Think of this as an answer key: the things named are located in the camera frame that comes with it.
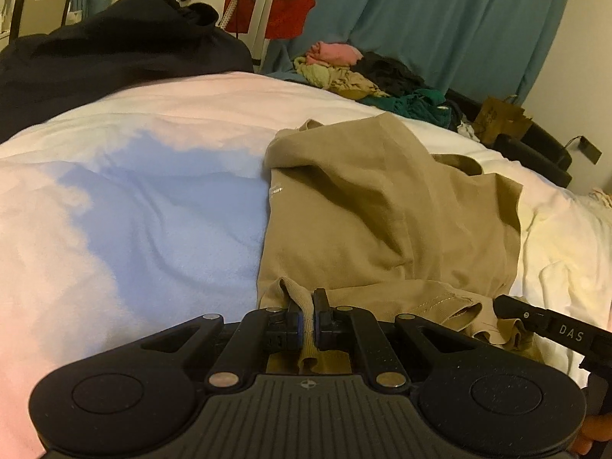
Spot brown paper bag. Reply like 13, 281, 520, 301
471, 94, 534, 146

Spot cream chair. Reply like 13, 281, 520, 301
10, 0, 73, 39

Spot black sofa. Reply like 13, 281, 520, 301
444, 87, 573, 189

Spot red garment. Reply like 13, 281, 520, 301
225, 0, 316, 41

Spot black wall box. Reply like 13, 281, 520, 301
566, 135, 603, 163

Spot person's right hand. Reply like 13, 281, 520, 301
578, 413, 612, 455

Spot white patterned cloth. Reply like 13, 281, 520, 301
456, 119, 481, 142

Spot pink cloth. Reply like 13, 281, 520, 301
306, 42, 364, 68

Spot pale yellow cloth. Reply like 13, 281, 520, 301
293, 56, 390, 101

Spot white drying rack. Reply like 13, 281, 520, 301
217, 0, 283, 63

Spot black cloth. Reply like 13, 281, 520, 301
356, 55, 426, 94

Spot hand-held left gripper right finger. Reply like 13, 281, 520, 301
312, 288, 472, 390

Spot tan t-shirt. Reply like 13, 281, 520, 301
256, 112, 546, 378

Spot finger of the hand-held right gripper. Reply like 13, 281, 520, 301
492, 295, 612, 359

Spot dark navy garment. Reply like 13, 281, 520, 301
0, 0, 254, 144

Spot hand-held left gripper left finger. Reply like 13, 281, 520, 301
136, 303, 304, 390

